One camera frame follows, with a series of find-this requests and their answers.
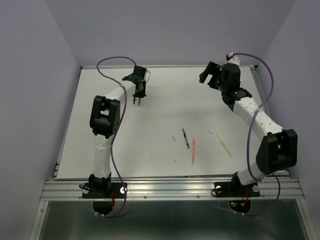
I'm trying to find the orange pen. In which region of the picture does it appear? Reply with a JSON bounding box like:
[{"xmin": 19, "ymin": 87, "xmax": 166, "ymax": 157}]
[{"xmin": 191, "ymin": 137, "xmax": 196, "ymax": 166}]

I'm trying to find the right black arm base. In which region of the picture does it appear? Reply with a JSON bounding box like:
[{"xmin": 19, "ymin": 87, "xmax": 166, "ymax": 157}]
[{"xmin": 211, "ymin": 181, "xmax": 260, "ymax": 214}]

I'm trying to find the purple cable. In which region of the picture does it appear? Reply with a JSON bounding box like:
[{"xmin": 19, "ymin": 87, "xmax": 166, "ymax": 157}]
[
  {"xmin": 212, "ymin": 52, "xmax": 282, "ymax": 217},
  {"xmin": 96, "ymin": 56, "xmax": 137, "ymax": 219}
]

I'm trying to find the green pen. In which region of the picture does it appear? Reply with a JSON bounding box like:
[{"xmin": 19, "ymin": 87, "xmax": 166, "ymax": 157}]
[{"xmin": 182, "ymin": 128, "xmax": 190, "ymax": 149}]

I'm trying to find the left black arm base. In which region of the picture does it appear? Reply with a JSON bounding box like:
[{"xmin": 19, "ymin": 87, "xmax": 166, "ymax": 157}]
[{"xmin": 79, "ymin": 182, "xmax": 128, "ymax": 218}]

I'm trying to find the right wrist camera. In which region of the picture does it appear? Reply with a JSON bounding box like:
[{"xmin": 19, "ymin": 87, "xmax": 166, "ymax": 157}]
[{"xmin": 226, "ymin": 52, "xmax": 240, "ymax": 66}]

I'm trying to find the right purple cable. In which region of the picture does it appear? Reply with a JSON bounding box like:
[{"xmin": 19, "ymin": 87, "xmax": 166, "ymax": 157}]
[{"xmin": 212, "ymin": 52, "xmax": 282, "ymax": 217}]

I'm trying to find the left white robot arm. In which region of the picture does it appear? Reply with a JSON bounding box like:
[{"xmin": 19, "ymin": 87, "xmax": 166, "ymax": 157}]
[{"xmin": 82, "ymin": 65, "xmax": 148, "ymax": 199}]

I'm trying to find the aluminium mounting rail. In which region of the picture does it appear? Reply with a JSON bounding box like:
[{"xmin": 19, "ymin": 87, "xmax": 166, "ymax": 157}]
[{"xmin": 40, "ymin": 176, "xmax": 305, "ymax": 201}]

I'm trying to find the yellow pen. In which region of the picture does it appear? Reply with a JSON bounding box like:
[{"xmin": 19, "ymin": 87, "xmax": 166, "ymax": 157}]
[{"xmin": 215, "ymin": 133, "xmax": 233, "ymax": 158}]

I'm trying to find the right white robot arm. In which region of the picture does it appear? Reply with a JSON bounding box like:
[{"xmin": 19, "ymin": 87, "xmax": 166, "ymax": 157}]
[{"xmin": 199, "ymin": 60, "xmax": 298, "ymax": 195}]

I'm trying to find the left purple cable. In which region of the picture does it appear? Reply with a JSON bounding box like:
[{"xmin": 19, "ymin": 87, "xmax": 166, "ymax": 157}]
[{"xmin": 96, "ymin": 56, "xmax": 137, "ymax": 219}]

